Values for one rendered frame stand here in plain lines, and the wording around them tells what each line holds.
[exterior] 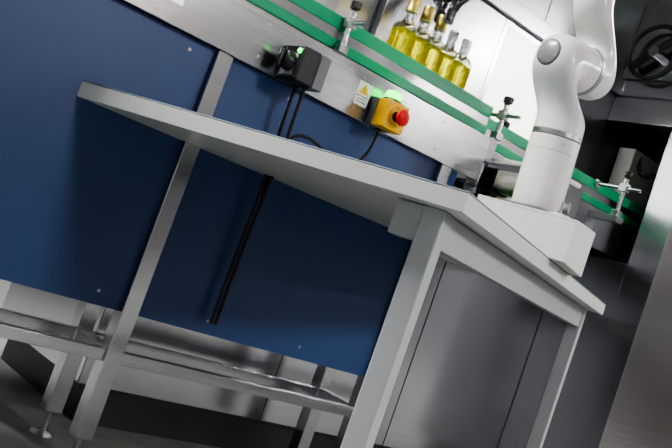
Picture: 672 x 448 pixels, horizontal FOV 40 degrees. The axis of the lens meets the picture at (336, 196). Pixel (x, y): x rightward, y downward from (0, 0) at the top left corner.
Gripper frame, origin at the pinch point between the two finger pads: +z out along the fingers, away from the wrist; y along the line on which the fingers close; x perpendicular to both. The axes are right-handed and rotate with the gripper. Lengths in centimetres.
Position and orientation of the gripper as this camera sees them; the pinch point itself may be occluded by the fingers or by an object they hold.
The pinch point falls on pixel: (444, 16)
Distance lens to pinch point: 264.9
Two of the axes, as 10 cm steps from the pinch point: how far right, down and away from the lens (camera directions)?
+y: 6.1, 1.5, -7.8
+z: -3.3, 9.4, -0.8
